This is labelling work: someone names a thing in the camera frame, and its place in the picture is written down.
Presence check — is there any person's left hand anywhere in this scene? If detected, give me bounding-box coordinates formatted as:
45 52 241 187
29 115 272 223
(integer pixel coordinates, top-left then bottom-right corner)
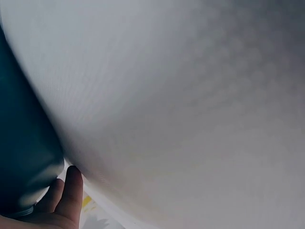
0 165 84 229

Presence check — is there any dark teal bottle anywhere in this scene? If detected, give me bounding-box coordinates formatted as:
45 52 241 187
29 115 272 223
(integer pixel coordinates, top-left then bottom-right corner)
0 23 66 218

